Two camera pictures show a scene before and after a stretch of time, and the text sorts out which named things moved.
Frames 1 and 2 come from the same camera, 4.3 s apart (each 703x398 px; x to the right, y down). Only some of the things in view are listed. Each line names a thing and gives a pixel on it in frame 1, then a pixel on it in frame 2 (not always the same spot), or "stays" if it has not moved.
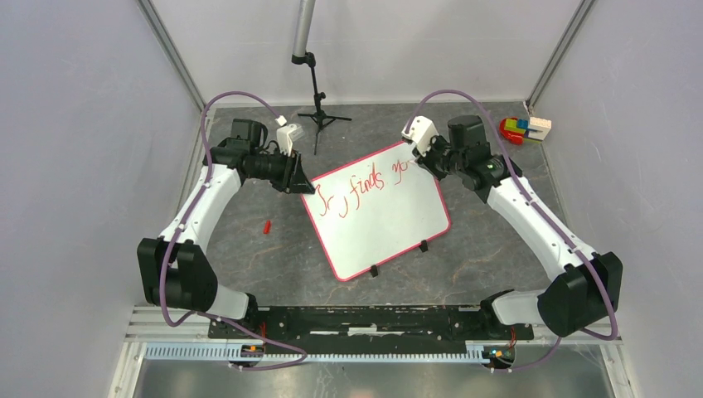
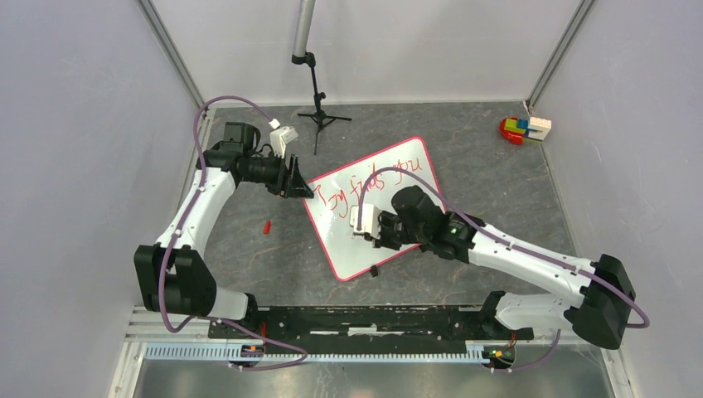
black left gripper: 293,178 stays
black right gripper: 427,161 → 383,241
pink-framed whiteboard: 375,208 stays
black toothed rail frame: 374,330 stays
